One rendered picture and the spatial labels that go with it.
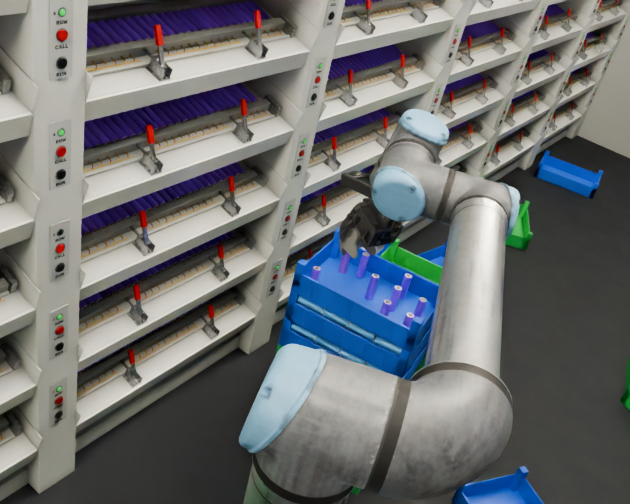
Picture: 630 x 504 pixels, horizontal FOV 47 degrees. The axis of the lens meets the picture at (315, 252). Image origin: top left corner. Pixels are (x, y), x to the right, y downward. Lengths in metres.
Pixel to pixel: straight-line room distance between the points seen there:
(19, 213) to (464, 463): 0.86
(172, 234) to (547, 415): 1.28
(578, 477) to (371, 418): 1.54
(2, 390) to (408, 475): 0.99
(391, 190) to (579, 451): 1.29
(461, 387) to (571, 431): 1.59
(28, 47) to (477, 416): 0.81
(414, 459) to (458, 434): 0.05
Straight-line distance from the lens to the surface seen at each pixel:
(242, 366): 2.10
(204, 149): 1.54
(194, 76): 1.40
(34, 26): 1.14
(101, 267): 1.49
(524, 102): 3.50
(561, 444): 2.25
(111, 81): 1.31
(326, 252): 1.70
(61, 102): 1.21
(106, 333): 1.63
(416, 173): 1.18
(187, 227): 1.63
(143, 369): 1.83
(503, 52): 2.78
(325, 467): 0.71
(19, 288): 1.42
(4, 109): 1.19
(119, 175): 1.41
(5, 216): 1.28
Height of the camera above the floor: 1.44
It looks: 33 degrees down
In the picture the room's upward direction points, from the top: 14 degrees clockwise
